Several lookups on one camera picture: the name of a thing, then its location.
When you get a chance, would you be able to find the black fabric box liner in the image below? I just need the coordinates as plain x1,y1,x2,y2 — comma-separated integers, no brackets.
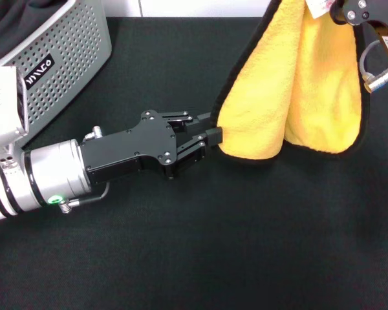
0,0,70,67

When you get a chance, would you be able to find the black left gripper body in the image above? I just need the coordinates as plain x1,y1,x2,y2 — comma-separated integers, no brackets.
80,109,179,185

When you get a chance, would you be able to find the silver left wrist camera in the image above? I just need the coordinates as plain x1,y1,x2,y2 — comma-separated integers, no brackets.
0,65,30,152

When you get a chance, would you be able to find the right gripper cable with connector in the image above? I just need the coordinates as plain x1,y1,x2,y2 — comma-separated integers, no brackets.
358,40,388,95

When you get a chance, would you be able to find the left wrist silver plug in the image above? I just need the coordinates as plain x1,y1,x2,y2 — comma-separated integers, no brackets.
83,125,103,142

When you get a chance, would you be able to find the yellow and gray towel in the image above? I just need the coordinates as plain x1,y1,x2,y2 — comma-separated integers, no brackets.
211,0,371,165

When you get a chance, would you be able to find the left gripper cable with connector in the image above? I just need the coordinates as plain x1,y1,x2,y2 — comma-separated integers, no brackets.
58,181,111,214

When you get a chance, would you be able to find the black tablecloth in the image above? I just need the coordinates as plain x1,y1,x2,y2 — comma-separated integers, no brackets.
0,15,388,310

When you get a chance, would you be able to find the gripper cable with connector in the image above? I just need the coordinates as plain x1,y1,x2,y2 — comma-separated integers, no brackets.
358,40,388,95
58,181,111,214

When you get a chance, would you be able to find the gray perforated storage box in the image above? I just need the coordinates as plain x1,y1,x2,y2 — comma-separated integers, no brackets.
0,0,113,151

